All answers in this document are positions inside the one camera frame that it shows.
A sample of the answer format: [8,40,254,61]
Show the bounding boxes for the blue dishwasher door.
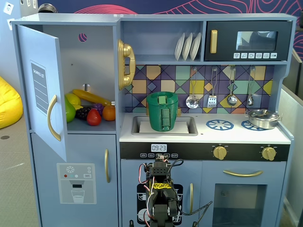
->
[120,158,203,227]

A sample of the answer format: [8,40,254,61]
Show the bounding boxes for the blue lower fridge door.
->
[30,132,119,227]

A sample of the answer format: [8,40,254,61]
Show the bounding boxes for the blue oven door with window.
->
[201,160,287,227]

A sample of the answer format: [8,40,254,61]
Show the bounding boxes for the black microwave door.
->
[204,20,293,62]

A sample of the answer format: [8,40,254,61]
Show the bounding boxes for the green plastic pot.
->
[146,91,178,132]

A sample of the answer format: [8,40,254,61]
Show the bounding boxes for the grey toy sink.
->
[131,115,198,137]

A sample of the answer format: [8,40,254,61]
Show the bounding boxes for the digital clock display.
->
[151,143,168,152]

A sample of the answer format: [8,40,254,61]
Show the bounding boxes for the orange toy orange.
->
[102,105,116,122]

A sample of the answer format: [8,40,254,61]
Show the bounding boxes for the steel slotted skimmer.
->
[186,67,199,109]

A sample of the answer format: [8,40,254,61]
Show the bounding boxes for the purple toy grapes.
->
[91,103,105,116]

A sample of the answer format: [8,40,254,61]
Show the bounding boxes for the red toy strawberry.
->
[86,108,102,126]

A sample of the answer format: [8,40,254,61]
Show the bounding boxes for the steel slotted spatula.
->
[207,67,218,108]

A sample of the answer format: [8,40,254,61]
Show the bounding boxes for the yellow toy banana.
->
[72,88,112,106]

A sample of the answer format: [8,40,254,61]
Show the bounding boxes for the blue toy kitchen unit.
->
[10,13,298,227]

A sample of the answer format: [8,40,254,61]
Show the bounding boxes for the gold toy telephone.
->
[117,39,136,91]

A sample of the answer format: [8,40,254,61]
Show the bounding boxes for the dark toy blackberries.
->
[75,106,92,121]

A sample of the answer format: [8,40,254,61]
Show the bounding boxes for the white toy plate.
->
[174,32,186,61]
[190,32,202,61]
[182,32,194,61]

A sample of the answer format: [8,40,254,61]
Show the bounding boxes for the yellow graffiti sticker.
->
[152,182,172,190]

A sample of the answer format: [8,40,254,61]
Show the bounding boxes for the gold stove knob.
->
[213,146,228,161]
[261,146,277,161]

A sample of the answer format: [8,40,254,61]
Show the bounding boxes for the yellow toy lemon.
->
[65,93,81,106]

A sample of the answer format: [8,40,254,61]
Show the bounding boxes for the steel ladle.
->
[226,66,238,106]

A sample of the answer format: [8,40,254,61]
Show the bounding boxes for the green toy pear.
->
[64,96,77,123]

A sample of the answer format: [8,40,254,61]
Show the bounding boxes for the steel spoon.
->
[246,66,257,106]

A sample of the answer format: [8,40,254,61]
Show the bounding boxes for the water dispenser sticker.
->
[56,163,97,205]

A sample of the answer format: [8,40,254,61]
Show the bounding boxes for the steel cooking pot with lid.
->
[245,108,284,130]

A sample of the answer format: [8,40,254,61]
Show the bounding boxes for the grey partition panel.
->
[276,48,303,227]

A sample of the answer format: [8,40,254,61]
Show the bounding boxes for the yellow beanbag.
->
[0,76,24,130]

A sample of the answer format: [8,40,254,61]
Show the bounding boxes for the dark round object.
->
[37,3,58,14]

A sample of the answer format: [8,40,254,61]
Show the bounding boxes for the red white black servo cable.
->
[138,163,154,224]

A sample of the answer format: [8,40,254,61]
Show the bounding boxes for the gold fridge door handle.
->
[104,148,111,183]

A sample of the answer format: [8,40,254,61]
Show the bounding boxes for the gold dishwasher handle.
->
[189,183,194,214]

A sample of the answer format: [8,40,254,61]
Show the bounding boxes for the gold microwave handle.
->
[210,29,218,54]

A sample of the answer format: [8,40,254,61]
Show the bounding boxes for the gold curved door handle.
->
[46,94,62,142]

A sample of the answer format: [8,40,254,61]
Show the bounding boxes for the gold oven handle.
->
[223,169,264,178]

